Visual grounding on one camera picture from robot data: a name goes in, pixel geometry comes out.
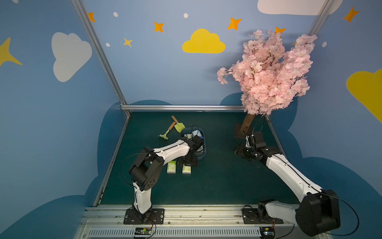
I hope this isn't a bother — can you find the green pocket tissue pack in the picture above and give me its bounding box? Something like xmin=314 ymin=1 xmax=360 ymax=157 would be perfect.
xmin=167 ymin=161 xmax=177 ymax=174

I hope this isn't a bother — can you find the blue plastic storage box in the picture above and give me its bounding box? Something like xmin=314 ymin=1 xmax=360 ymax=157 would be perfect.
xmin=180 ymin=125 xmax=207 ymax=161

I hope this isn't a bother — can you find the blue pocket tissue pack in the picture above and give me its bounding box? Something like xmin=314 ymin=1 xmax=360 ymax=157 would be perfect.
xmin=192 ymin=129 xmax=204 ymax=138

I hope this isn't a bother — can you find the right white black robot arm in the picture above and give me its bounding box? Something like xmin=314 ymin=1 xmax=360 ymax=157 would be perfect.
xmin=234 ymin=145 xmax=342 ymax=237

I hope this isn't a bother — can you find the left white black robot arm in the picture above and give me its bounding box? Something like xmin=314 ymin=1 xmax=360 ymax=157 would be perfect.
xmin=119 ymin=135 xmax=205 ymax=218

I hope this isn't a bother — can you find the green toy shovel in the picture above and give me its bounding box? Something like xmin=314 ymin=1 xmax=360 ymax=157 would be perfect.
xmin=172 ymin=116 xmax=186 ymax=133

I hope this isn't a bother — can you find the green toy rake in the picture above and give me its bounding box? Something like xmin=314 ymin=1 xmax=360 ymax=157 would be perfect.
xmin=158 ymin=121 xmax=176 ymax=140

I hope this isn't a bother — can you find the pink cherry blossom tree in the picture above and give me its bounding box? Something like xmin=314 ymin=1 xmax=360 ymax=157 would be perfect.
xmin=217 ymin=30 xmax=317 ymax=134

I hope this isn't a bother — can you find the right green circuit board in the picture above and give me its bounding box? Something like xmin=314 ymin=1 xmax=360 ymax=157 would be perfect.
xmin=260 ymin=227 xmax=275 ymax=239

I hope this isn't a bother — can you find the green circuit board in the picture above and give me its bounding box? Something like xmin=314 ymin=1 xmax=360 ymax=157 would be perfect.
xmin=134 ymin=227 xmax=152 ymax=237
xmin=260 ymin=227 xmax=275 ymax=239

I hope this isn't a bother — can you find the left green circuit board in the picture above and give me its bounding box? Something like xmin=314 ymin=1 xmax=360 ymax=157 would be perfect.
xmin=134 ymin=227 xmax=152 ymax=237

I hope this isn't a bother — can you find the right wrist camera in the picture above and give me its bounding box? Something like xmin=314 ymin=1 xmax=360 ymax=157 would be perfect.
xmin=245 ymin=132 xmax=267 ymax=148

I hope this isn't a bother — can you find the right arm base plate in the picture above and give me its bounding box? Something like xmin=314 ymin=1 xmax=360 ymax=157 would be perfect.
xmin=242 ymin=207 xmax=284 ymax=225

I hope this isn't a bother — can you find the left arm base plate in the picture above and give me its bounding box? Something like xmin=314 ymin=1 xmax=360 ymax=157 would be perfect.
xmin=123 ymin=208 xmax=165 ymax=225

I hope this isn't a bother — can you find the aluminium rail frame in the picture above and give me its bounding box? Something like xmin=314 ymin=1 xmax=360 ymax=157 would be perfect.
xmin=73 ymin=204 xmax=333 ymax=239

